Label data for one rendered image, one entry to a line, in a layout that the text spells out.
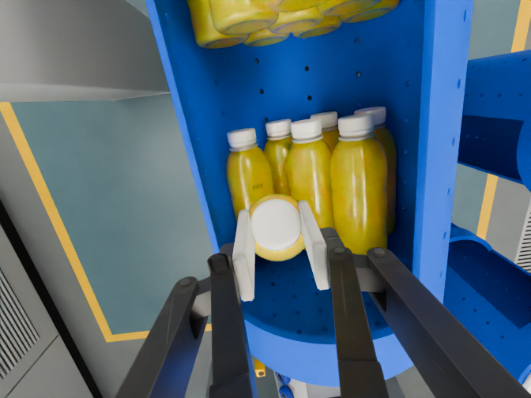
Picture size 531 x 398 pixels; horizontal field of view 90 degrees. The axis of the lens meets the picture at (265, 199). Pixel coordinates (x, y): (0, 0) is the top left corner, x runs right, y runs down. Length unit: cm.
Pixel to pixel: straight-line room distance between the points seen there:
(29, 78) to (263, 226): 58
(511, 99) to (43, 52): 89
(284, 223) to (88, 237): 174
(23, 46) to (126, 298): 162
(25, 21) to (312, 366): 74
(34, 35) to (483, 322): 120
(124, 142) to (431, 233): 148
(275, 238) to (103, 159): 150
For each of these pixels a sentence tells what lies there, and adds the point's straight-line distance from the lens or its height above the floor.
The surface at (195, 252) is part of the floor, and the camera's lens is 171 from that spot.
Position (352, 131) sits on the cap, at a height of 111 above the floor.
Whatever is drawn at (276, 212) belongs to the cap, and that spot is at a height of 122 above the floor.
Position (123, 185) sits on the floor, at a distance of 165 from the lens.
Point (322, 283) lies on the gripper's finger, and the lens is 16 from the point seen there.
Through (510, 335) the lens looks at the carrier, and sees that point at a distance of 90.
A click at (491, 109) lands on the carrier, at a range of 69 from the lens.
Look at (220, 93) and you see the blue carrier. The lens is 40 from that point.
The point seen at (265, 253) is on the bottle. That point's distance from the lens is 23.
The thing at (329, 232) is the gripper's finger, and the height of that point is 126.
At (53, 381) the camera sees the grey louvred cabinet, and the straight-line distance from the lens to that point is 234.
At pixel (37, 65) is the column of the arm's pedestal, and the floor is 83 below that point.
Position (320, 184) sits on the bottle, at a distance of 34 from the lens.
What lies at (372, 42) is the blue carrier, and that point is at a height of 101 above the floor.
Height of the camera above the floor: 141
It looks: 69 degrees down
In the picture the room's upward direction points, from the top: 176 degrees clockwise
